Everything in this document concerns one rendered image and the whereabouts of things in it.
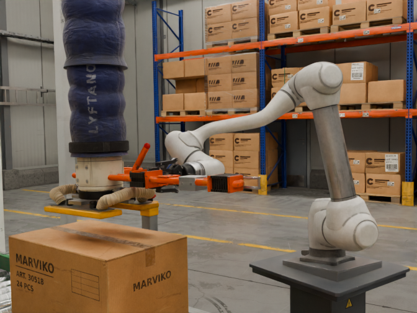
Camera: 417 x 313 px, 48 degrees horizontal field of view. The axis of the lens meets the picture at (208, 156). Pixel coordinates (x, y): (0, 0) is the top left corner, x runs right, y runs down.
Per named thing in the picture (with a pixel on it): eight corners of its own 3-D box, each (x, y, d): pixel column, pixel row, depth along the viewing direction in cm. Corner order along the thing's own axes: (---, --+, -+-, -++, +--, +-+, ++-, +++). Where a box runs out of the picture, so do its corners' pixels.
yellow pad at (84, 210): (43, 211, 181) (43, 199, 181) (65, 207, 189) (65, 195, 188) (100, 219, 160) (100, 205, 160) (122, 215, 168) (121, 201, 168)
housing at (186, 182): (178, 190, 152) (177, 176, 152) (191, 187, 158) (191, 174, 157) (194, 191, 148) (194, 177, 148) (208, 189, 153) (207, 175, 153)
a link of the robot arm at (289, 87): (272, 89, 205) (285, 83, 192) (301, 64, 209) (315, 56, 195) (290, 112, 207) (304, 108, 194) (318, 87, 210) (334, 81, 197)
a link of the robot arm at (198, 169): (205, 184, 183) (195, 186, 178) (187, 183, 189) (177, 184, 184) (205, 161, 183) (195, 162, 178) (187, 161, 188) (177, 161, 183)
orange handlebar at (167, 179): (53, 179, 195) (53, 170, 195) (110, 172, 219) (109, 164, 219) (236, 190, 138) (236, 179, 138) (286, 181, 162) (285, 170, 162)
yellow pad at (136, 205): (84, 204, 196) (83, 192, 196) (102, 201, 204) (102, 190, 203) (141, 211, 175) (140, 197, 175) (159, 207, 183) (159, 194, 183)
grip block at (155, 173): (128, 187, 165) (127, 171, 164) (147, 184, 172) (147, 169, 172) (144, 189, 160) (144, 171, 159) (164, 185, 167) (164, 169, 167)
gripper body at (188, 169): (193, 163, 179) (178, 164, 171) (194, 185, 179) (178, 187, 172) (179, 162, 183) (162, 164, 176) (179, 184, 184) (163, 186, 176)
